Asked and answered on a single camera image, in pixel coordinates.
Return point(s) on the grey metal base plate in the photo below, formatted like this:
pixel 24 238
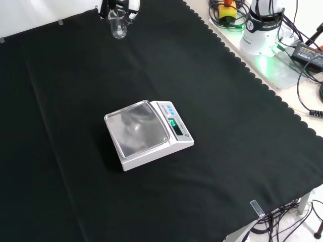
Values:
pixel 277 75

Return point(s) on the white electronic balance steel pan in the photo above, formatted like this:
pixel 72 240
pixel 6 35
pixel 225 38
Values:
pixel 141 131

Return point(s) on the black cloth with scalloped edge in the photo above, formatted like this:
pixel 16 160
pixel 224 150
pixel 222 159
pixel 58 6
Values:
pixel 75 100

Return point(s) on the clear tape strip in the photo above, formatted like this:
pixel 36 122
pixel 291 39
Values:
pixel 257 208

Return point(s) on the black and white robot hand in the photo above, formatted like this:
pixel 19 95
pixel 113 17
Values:
pixel 134 7

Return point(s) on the black power adapter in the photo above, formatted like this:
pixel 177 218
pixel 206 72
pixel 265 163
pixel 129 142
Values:
pixel 306 54

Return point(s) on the small clear glass beaker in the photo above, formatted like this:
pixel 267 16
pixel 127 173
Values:
pixel 118 27

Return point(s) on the white table leg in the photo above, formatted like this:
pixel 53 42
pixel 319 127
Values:
pixel 305 201

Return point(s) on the yellow stop button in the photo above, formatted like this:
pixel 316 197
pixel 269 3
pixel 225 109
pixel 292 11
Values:
pixel 227 11

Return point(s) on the grey tape strip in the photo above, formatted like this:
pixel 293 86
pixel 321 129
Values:
pixel 2 40
pixel 60 22

